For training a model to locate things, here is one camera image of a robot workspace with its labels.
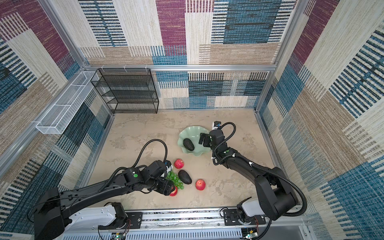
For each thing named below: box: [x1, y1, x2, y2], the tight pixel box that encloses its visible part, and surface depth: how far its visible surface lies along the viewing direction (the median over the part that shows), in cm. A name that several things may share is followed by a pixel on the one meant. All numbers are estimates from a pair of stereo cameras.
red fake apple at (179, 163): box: [174, 158, 185, 169], surface depth 89 cm
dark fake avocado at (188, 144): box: [183, 138, 195, 152], surface depth 98 cm
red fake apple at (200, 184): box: [195, 178, 206, 191], surface depth 82 cm
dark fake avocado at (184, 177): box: [178, 169, 192, 185], surface depth 85 cm
